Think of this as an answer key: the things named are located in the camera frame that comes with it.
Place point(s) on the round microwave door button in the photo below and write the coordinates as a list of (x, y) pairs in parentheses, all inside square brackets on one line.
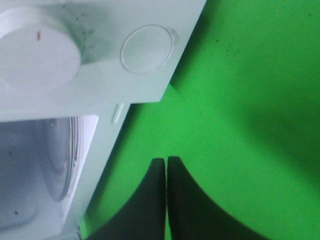
[(146, 49)]

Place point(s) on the lower white microwave knob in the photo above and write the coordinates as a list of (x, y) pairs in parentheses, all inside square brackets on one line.
[(37, 51)]

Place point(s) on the glass microwave turntable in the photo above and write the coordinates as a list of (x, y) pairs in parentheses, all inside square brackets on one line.
[(59, 144)]

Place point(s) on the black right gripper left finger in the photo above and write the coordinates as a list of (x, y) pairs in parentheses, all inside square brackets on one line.
[(143, 217)]

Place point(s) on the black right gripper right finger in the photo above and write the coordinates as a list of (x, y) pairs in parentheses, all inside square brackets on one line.
[(193, 215)]

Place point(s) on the white microwave oven body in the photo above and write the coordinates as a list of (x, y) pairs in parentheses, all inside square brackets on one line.
[(100, 95)]

